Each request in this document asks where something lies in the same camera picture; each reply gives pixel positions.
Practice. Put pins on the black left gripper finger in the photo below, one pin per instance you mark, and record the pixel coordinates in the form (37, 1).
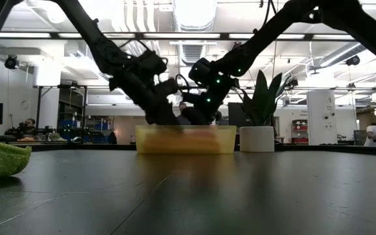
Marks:
(155, 119)
(168, 118)

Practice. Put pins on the orange microfiber towel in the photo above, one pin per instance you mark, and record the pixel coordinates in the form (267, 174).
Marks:
(175, 143)

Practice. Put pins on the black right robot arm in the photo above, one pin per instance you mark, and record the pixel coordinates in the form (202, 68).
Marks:
(256, 42)

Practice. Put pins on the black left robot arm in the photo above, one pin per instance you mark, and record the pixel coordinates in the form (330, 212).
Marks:
(103, 49)

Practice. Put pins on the black monitor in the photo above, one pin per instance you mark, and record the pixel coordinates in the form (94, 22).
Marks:
(235, 114)

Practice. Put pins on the yellow plastic bin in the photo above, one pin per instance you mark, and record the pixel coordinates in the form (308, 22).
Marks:
(230, 140)

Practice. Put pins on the artificial plant in white pot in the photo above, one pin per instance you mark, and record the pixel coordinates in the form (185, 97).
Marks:
(260, 104)

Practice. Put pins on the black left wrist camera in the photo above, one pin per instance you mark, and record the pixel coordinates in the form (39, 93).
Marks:
(168, 87)

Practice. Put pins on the black ceiling camera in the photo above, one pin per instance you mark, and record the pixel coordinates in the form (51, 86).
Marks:
(291, 82)
(352, 60)
(11, 62)

